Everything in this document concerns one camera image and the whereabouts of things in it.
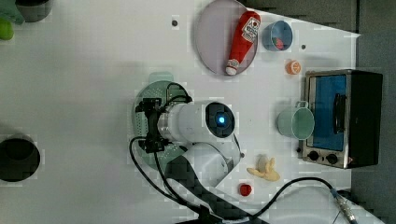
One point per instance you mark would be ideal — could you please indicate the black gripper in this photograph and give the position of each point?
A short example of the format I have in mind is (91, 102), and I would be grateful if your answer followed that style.
(154, 142)

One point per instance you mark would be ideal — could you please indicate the green oval plastic strainer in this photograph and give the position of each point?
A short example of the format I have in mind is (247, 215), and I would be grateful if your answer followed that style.
(160, 85)

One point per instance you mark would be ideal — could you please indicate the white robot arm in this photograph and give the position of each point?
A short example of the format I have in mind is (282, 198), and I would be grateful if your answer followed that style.
(193, 147)

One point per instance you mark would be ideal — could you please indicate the red strawberry toy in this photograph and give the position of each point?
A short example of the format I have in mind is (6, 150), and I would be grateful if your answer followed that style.
(245, 189)

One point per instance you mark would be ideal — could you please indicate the peeled banana toy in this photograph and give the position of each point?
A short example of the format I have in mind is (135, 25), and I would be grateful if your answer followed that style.
(265, 169)

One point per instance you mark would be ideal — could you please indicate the large black cylinder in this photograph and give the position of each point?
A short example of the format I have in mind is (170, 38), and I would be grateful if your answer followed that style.
(19, 158)

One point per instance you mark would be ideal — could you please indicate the pink oval plate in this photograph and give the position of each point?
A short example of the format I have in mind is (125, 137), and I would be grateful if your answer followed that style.
(213, 35)

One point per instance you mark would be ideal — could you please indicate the green mug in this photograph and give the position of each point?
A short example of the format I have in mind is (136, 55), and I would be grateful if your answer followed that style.
(296, 121)

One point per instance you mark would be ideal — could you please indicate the red ketchup bottle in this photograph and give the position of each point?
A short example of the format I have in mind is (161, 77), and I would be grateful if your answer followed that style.
(244, 36)

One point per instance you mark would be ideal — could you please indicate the orange slice toy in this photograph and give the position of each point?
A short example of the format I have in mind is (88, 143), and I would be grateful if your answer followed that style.
(293, 67)

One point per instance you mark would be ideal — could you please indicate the red strawberry in bowl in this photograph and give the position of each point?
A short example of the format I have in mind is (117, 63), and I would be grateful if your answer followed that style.
(279, 43)

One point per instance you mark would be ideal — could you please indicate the blue bowl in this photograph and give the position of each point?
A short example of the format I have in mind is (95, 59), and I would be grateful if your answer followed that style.
(280, 29)

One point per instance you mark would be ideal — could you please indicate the green object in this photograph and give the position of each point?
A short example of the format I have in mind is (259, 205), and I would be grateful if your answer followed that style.
(9, 14)

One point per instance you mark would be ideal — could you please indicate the black toaster oven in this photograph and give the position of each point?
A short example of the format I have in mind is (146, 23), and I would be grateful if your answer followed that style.
(346, 105)

